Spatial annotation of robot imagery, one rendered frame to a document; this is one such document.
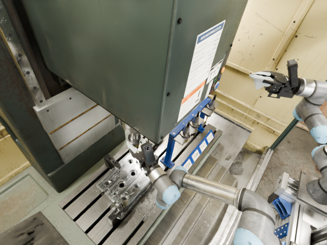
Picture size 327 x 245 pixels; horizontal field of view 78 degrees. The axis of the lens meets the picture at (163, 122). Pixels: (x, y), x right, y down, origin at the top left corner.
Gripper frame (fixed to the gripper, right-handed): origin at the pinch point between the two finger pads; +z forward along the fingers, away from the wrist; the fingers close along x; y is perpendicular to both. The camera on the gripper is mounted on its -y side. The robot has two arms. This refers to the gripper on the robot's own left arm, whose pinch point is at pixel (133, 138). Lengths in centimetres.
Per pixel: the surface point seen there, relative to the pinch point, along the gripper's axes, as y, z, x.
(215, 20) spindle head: -61, -17, 16
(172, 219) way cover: 58, -32, 11
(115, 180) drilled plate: 34.2, 1.0, -12.7
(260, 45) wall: -22, 11, 103
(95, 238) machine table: 43, -20, -35
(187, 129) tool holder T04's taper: 6.0, -5.7, 32.2
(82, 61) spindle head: -43.4, 7.4, -13.9
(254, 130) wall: 45, -14, 111
